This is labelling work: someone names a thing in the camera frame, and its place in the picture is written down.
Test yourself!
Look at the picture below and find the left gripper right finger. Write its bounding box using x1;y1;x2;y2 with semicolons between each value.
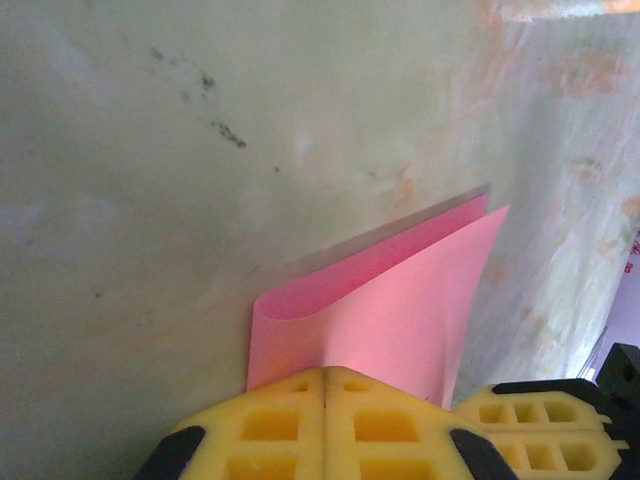
324;367;521;480

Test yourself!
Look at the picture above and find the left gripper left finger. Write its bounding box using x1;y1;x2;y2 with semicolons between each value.
132;367;327;480

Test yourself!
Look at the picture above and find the pink cloth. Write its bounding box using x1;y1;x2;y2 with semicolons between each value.
247;193;512;409

